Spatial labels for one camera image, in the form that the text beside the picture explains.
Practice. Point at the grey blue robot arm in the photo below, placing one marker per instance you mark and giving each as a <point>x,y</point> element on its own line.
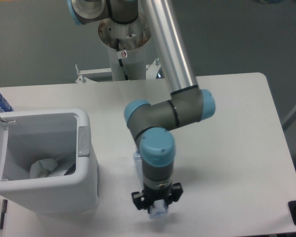
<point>151,125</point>

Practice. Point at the white plastic bag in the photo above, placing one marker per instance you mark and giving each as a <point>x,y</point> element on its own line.
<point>53,167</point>

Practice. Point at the white left table bracket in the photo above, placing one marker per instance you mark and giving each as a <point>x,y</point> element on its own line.
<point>97,75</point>

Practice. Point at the clear plastic water bottle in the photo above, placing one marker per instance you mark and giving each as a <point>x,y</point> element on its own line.
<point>158,209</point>

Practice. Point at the white middle table bracket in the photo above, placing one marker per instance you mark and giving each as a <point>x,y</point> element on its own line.
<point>154,70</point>

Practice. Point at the white trash can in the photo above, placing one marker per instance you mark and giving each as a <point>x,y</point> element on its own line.
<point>28,136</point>

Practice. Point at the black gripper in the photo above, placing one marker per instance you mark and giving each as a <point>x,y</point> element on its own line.
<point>144,199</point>

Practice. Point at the white table bracket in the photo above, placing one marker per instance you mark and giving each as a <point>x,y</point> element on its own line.
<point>154,70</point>
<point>97,75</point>

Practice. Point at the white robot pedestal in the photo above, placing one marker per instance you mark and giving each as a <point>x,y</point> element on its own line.
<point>126,44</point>

